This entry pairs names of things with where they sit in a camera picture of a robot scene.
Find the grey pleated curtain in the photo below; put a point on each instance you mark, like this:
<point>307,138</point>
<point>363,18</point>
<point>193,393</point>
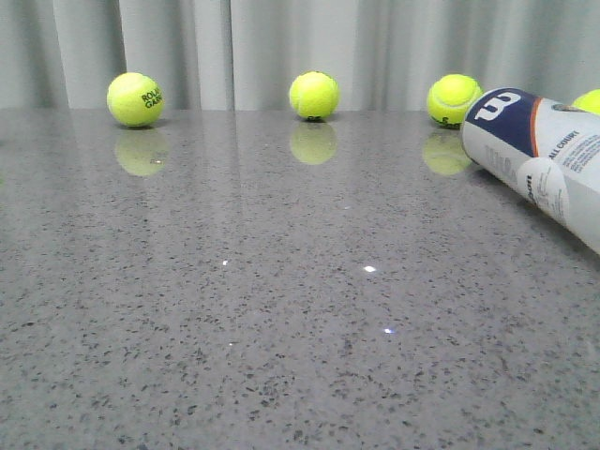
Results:
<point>243,55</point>

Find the tennis ball with black text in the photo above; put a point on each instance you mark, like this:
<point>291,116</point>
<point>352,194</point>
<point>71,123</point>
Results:
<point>135,100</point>

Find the centre yellow tennis ball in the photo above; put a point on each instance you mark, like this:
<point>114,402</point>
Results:
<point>314,95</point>

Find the white blue Wilson tennis can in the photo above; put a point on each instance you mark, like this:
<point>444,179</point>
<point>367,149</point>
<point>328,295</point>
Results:
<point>546,151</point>

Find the yellow tennis ball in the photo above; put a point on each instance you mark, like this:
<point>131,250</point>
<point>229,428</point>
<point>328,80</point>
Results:
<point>314,95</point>
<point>449,99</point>

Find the far right tennis ball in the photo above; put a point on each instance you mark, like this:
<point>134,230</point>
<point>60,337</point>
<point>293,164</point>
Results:
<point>588,102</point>

